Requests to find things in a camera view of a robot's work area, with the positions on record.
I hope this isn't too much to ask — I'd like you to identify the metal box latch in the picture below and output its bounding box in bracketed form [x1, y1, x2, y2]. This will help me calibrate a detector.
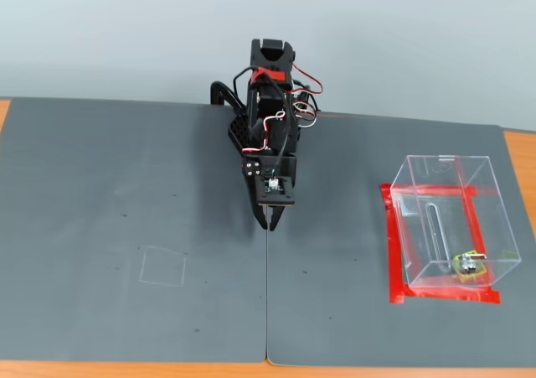
[458, 252, 487, 275]

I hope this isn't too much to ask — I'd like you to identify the black table clamp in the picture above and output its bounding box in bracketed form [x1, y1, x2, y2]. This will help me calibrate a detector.
[209, 81, 245, 116]

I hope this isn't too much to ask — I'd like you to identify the red white black servo cable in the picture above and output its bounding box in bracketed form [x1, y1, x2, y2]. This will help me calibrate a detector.
[291, 63, 324, 102]
[244, 111, 288, 156]
[292, 99, 319, 127]

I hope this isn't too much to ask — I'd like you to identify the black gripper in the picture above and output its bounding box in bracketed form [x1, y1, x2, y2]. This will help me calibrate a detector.
[242, 154, 298, 232]

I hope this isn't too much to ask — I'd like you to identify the red tape on arm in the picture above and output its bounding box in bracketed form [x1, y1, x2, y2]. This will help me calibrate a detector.
[250, 68, 286, 84]

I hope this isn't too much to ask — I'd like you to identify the black camera cable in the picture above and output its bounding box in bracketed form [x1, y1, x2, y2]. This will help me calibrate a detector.
[232, 66, 292, 174]

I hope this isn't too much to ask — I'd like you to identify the black power cable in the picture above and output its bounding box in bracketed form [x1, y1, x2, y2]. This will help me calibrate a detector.
[292, 80, 322, 115]

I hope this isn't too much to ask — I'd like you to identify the black wrist camera board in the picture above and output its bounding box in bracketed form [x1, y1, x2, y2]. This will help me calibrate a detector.
[255, 175, 296, 208]

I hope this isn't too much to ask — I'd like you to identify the transparent acrylic box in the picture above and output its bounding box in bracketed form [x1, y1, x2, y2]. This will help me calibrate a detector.
[389, 154, 523, 289]

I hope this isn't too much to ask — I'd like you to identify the grey table mat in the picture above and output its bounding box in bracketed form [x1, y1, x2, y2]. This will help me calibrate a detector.
[0, 96, 269, 363]
[265, 111, 536, 369]

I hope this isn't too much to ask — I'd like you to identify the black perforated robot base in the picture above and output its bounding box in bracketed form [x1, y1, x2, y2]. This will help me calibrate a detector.
[225, 113, 311, 155]

